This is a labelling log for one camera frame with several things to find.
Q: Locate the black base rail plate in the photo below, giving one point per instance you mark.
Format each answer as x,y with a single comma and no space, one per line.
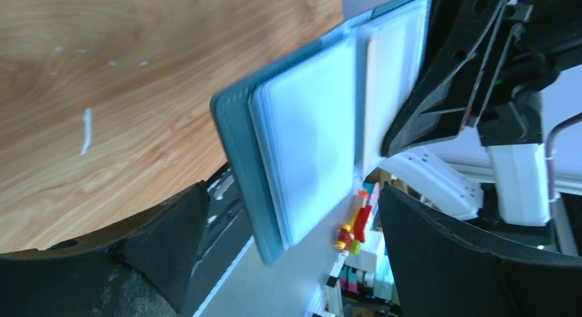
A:
226,235

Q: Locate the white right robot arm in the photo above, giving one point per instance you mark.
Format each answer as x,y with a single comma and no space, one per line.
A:
522,190

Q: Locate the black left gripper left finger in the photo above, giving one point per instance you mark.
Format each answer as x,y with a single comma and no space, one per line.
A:
139,266

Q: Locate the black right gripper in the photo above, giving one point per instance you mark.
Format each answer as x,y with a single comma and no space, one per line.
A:
523,48

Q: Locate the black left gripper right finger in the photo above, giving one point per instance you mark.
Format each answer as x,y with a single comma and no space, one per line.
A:
446,267

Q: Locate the blue leather card holder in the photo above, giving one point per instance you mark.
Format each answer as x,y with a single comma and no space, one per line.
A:
299,132

